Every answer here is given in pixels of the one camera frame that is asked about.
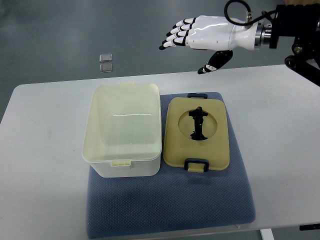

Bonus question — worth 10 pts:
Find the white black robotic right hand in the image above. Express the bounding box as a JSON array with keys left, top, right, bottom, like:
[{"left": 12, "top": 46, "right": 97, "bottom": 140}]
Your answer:
[{"left": 159, "top": 15, "right": 272, "bottom": 75}]

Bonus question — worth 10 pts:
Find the yellow storage box lid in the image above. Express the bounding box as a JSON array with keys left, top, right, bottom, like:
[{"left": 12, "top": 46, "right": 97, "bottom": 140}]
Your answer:
[{"left": 163, "top": 97, "right": 230, "bottom": 173}]

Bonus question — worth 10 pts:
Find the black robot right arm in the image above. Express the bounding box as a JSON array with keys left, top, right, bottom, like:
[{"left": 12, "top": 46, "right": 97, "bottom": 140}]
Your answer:
[{"left": 265, "top": 3, "right": 320, "bottom": 86}]

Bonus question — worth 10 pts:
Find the white storage box base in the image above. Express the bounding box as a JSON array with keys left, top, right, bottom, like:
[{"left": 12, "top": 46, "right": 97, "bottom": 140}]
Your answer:
[{"left": 82, "top": 83, "right": 162, "bottom": 178}]

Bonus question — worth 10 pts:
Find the wooden furniture corner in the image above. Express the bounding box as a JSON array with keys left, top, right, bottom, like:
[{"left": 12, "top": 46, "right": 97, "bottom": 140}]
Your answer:
[{"left": 283, "top": 0, "right": 320, "bottom": 6}]

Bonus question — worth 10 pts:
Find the blue grey fabric cushion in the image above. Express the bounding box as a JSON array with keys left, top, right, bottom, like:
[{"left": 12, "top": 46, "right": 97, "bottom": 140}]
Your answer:
[{"left": 86, "top": 92, "right": 256, "bottom": 239}]

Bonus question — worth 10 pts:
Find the black cable on hand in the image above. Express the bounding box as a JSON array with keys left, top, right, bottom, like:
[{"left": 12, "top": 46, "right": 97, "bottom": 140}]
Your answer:
[{"left": 223, "top": 0, "right": 277, "bottom": 26}]

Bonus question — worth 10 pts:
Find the black bracket at table edge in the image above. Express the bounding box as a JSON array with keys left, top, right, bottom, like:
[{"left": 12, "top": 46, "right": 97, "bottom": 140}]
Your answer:
[{"left": 299, "top": 223, "right": 320, "bottom": 231}]

